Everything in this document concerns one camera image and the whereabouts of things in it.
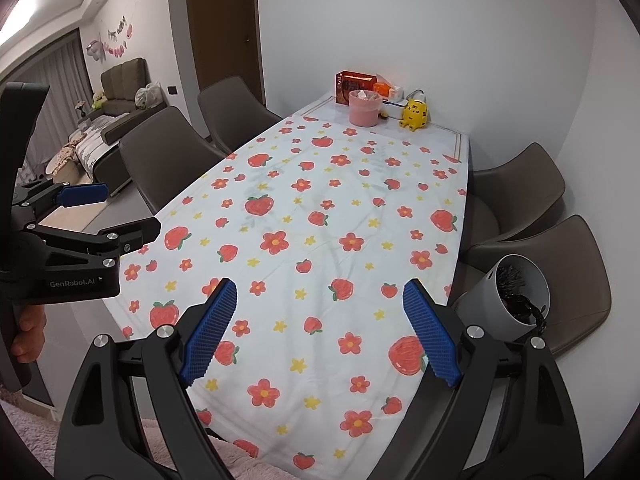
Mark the grey curtain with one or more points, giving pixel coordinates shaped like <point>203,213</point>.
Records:
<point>55,90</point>

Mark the orange tissue pack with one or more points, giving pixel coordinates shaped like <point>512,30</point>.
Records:
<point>387,89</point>

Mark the black shredded paper bundle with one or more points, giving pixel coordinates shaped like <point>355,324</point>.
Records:
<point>511,279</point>

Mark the grey brown dining chair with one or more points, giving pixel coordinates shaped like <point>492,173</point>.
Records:
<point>165,155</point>
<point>235,110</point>
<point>570,270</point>
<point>520,185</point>

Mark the red printed box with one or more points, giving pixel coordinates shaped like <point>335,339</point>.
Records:
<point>352,80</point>

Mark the grey chaise lounge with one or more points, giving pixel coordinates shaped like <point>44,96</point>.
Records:
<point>110,150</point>

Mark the plush toy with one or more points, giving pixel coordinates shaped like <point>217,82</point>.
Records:
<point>98,101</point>

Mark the floral cushion stool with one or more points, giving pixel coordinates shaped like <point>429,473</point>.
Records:
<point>62,162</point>

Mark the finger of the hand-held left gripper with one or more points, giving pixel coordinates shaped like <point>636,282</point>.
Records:
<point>135,232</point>
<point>85,194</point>

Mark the person's left hand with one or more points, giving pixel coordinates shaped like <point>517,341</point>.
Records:
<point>31,332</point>

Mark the white bag on sofa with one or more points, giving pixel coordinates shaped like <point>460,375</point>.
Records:
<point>149,95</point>

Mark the strawberry flower printed tablecloth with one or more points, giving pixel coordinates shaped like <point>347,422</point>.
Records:
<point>320,195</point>

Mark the grey round waste bin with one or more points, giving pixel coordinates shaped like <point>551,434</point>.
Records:
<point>480,300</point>

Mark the white power adapter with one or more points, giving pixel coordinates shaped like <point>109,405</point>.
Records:
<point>394,109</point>

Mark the pink balloon wall decoration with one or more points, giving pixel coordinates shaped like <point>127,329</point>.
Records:
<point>112,42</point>

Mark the brown wooden door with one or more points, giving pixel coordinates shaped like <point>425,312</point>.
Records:
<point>225,20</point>

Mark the yellow tiger toy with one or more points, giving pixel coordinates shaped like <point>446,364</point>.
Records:
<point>415,116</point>

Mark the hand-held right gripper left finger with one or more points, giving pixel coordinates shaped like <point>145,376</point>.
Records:
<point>211,330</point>

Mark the grey sofa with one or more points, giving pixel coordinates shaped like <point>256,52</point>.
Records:
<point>125,80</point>

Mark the black plastic bag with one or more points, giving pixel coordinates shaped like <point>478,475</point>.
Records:
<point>525,310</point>

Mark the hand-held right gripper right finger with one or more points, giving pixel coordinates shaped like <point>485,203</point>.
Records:
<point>431,332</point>

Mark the pink plastic bucket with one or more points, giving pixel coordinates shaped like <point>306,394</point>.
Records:
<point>365,110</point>

